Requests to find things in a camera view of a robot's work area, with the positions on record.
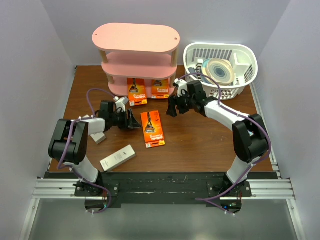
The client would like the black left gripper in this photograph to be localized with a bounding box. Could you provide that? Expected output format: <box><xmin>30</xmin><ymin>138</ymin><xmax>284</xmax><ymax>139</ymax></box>
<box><xmin>109</xmin><ymin>108</ymin><xmax>141</xmax><ymax>130</ymax></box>

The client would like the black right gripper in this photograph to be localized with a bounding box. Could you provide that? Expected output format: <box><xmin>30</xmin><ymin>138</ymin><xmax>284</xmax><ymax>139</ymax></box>
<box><xmin>166</xmin><ymin>89</ymin><xmax>196</xmax><ymax>118</ymax></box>

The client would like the orange Gillette razor box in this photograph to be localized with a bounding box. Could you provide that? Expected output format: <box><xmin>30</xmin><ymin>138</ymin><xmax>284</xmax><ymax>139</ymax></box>
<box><xmin>140</xmin><ymin>110</ymin><xmax>166</xmax><ymax>149</ymax></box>
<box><xmin>151</xmin><ymin>79</ymin><xmax>170</xmax><ymax>99</ymax></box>
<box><xmin>127</xmin><ymin>78</ymin><xmax>148</xmax><ymax>107</ymax></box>

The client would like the grey white razor box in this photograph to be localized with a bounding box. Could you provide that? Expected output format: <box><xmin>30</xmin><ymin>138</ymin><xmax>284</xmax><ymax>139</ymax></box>
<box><xmin>100</xmin><ymin>144</ymin><xmax>136</xmax><ymax>172</ymax></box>

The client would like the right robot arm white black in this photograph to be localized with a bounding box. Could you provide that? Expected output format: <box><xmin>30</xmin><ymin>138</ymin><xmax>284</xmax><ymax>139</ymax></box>
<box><xmin>166</xmin><ymin>79</ymin><xmax>271</xmax><ymax>197</ymax></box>

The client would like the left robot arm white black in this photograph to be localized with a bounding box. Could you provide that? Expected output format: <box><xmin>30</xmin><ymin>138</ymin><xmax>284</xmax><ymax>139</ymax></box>
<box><xmin>48</xmin><ymin>99</ymin><xmax>142</xmax><ymax>196</ymax></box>

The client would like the pink three-tier wooden shelf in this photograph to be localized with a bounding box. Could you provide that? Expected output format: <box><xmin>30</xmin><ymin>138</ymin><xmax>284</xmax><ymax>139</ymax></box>
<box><xmin>92</xmin><ymin>23</ymin><xmax>180</xmax><ymax>98</ymax></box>

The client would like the white Harry's razor box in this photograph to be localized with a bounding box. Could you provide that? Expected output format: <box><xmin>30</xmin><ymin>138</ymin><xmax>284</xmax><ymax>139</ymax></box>
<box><xmin>81</xmin><ymin>114</ymin><xmax>107</xmax><ymax>145</ymax></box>

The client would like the stack of ceramic plates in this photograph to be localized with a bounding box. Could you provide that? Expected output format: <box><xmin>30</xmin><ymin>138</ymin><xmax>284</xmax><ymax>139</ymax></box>
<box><xmin>195</xmin><ymin>58</ymin><xmax>236</xmax><ymax>86</ymax></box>

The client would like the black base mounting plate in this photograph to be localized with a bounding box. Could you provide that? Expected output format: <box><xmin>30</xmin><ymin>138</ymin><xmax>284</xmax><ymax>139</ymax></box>
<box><xmin>44</xmin><ymin>172</ymin><xmax>277</xmax><ymax>213</ymax></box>

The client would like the white plastic basket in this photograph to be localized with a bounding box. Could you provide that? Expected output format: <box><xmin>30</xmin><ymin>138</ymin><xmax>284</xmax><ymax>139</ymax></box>
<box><xmin>183</xmin><ymin>42</ymin><xmax>258</xmax><ymax>100</ymax></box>

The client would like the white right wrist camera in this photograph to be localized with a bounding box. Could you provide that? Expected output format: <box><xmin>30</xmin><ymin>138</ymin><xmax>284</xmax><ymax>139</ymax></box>
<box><xmin>173</xmin><ymin>78</ymin><xmax>188</xmax><ymax>98</ymax></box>

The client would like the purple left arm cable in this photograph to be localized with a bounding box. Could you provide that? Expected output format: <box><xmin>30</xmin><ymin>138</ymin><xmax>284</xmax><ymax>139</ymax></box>
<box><xmin>56</xmin><ymin>87</ymin><xmax>121</xmax><ymax>215</ymax></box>

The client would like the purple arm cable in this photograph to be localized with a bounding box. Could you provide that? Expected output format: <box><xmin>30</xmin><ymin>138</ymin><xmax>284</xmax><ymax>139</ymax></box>
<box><xmin>56</xmin><ymin>87</ymin><xmax>121</xmax><ymax>215</ymax></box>
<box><xmin>177</xmin><ymin>73</ymin><xmax>273</xmax><ymax>215</ymax></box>

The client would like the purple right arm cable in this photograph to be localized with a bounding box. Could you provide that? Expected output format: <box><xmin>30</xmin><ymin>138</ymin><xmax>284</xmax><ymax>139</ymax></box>
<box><xmin>177</xmin><ymin>73</ymin><xmax>273</xmax><ymax>215</ymax></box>

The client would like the aluminium frame rail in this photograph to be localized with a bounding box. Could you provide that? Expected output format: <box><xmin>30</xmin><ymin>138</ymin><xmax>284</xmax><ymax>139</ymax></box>
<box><xmin>20</xmin><ymin>101</ymin><xmax>304</xmax><ymax>240</ymax></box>

